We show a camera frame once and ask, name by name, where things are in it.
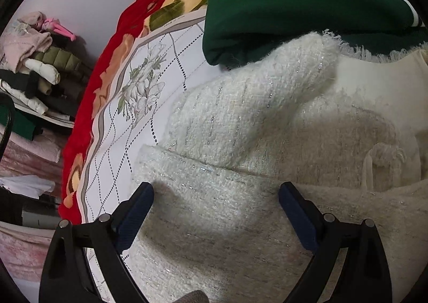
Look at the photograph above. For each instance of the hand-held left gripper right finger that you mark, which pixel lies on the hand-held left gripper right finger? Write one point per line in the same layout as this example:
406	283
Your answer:
297	216

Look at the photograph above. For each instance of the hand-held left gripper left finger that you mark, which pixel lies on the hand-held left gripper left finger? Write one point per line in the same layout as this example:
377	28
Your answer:
135	214

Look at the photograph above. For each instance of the white fuzzy tweed jacket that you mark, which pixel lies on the white fuzzy tweed jacket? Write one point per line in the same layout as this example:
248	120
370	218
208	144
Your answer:
267	142

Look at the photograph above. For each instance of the pile of folded clothes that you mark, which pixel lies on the pile of folded clothes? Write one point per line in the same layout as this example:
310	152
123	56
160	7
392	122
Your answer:
31	72

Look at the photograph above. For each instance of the pink clothes hanger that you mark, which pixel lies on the pink clothes hanger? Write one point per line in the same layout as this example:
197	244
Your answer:
57	27

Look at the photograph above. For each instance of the white crumpled cloth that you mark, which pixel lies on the white crumpled cloth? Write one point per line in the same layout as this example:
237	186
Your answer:
28	186

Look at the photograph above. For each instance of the pink textured cloth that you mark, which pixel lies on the pink textured cloth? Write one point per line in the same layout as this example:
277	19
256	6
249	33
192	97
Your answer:
26	189

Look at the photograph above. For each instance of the white floral bed sheet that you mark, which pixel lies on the white floral bed sheet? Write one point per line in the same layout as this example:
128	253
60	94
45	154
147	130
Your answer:
143	99

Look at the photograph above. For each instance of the red floral blanket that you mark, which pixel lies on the red floral blanket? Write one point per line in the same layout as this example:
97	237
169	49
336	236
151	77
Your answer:
110	65

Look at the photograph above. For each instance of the green garment with white stripes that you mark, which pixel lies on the green garment with white stripes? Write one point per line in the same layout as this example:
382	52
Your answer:
301	2

